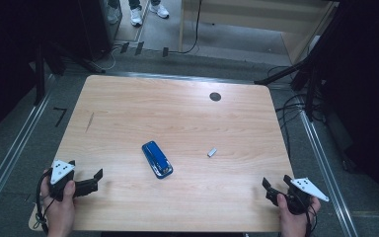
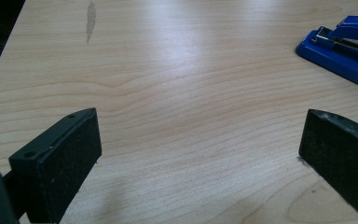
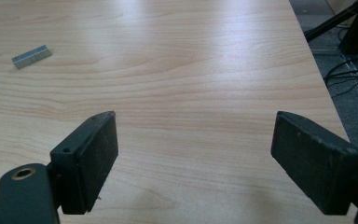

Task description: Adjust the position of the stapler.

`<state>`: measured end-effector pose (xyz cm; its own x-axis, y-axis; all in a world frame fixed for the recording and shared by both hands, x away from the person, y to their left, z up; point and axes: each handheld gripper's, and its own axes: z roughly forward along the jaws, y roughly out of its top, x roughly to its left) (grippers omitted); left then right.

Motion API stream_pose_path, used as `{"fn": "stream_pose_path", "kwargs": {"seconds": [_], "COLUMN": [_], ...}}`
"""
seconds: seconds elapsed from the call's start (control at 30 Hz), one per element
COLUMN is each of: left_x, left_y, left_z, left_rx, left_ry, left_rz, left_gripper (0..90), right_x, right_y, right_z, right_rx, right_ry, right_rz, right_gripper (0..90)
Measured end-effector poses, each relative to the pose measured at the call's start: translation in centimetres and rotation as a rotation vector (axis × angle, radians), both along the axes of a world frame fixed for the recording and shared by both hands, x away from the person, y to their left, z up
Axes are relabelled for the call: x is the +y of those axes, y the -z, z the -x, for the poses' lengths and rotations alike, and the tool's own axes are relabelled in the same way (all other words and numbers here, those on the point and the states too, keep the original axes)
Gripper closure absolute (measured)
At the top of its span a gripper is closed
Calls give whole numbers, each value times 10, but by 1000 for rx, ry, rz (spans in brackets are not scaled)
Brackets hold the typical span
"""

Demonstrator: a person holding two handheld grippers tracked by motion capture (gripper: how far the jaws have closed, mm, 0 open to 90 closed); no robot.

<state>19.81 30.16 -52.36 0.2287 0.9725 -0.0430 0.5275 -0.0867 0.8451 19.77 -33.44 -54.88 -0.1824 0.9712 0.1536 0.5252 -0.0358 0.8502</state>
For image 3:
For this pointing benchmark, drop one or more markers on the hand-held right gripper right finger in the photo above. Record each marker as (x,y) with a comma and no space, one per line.
(310,158)

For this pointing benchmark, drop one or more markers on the silver staple strip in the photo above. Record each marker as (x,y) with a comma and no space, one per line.
(31,57)

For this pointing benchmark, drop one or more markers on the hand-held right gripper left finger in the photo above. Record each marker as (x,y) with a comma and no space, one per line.
(88,161)

